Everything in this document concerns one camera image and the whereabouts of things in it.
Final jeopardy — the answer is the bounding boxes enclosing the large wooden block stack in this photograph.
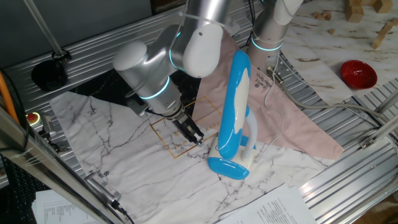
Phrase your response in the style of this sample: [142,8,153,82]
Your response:
[345,0,364,23]

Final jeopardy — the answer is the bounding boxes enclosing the black depth camera cable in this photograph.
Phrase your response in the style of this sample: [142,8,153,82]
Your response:
[111,200,136,224]

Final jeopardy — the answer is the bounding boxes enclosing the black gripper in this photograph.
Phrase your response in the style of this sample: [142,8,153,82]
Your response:
[172,113,205,147]

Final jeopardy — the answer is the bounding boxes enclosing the metal stand pole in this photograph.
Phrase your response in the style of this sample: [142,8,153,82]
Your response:
[23,0,72,62]

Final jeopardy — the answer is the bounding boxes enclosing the orange cable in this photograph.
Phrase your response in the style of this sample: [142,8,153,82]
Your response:
[0,70,21,124]

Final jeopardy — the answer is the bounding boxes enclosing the marble pink black tablecloth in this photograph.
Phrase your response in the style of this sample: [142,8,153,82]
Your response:
[49,29,345,224]

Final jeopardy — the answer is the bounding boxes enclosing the silver depth camera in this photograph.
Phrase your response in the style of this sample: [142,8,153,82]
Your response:
[84,172,122,205]

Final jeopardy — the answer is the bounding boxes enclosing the aluminium frame bar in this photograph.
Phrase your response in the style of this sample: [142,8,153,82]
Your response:
[0,102,127,224]

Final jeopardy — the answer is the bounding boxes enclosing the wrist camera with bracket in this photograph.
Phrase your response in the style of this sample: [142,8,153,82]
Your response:
[126,92,150,118]

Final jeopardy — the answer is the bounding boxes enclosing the printed paper sheet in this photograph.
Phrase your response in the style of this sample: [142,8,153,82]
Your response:
[288,185,318,224]
[216,183,312,224]
[30,189,100,224]

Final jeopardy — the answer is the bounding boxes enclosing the red emergency stop button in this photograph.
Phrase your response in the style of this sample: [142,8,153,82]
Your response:
[26,111,43,128]

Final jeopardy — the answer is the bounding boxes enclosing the blue white desk lamp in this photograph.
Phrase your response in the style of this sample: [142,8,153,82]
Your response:
[207,49,259,180]

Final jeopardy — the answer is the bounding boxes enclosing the thick grey robot cable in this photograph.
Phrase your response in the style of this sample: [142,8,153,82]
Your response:
[266,66,398,131]

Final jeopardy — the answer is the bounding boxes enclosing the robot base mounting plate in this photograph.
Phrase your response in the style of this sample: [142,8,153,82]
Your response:
[269,52,296,86]

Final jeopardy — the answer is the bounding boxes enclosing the long wooden block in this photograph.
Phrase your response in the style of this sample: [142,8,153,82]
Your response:
[371,21,394,50]

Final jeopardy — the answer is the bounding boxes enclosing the white marble pattern sheet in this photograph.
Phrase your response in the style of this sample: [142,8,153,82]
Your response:
[278,0,398,106]

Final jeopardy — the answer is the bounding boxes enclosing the thin white lamp cable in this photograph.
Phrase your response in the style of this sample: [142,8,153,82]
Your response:
[253,54,284,161]

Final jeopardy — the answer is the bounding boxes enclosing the red bowl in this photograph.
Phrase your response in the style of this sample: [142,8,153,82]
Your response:
[340,60,378,90]

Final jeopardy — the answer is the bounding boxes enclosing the aluminium profile rail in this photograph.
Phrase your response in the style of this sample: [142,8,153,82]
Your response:
[359,90,398,149]

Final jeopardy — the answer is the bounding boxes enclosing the white power strip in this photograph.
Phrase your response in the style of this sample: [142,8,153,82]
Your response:
[224,17,241,36]

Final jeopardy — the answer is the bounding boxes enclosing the black round stand base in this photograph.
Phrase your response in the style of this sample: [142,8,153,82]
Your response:
[30,58,68,91]

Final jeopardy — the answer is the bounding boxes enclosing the black keyboard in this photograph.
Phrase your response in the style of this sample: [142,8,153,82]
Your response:
[0,152,52,224]

